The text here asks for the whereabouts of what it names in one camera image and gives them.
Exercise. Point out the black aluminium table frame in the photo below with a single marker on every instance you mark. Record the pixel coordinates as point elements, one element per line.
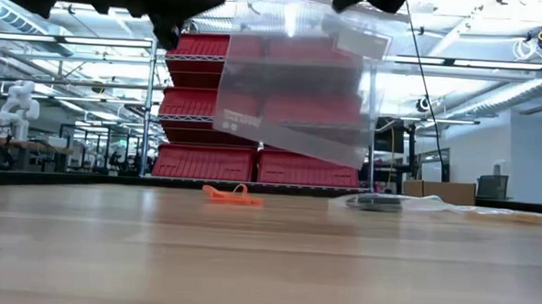
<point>22,179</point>

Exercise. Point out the brown cardboard box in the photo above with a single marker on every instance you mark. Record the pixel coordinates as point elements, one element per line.
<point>439,191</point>

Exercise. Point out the black mesh waste bin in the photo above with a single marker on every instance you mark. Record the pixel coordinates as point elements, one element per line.
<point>491,188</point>

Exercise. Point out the small dark ceiling camera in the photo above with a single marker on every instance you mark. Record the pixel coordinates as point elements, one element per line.
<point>422,106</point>

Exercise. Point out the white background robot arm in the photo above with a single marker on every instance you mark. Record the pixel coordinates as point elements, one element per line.
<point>20,113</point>

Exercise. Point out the wooden workbench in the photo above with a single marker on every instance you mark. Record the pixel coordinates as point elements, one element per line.
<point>33,146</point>

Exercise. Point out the silver ventilation duct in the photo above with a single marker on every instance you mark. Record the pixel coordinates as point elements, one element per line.
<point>507,98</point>

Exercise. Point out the wide black rubber band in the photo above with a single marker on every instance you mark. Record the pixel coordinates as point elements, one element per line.
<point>374,208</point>

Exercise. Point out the black monitor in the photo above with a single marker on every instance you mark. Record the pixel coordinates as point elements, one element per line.
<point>390,139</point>

